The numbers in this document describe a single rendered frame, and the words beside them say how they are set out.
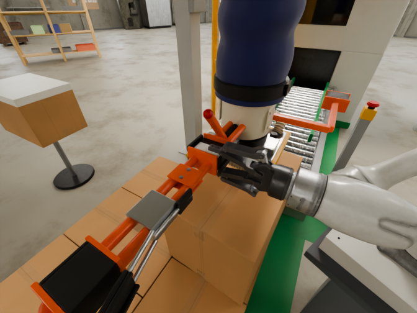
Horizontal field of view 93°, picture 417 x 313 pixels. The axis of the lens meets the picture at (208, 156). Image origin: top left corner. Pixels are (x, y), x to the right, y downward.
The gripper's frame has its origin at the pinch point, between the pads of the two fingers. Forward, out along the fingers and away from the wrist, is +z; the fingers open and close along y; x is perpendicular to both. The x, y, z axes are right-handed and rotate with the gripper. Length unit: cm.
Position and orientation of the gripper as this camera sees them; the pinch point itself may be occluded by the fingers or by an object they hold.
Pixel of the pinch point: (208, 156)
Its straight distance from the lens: 50.8
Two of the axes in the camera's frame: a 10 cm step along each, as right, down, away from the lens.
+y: 0.0, 7.9, 6.2
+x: 5.0, -5.4, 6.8
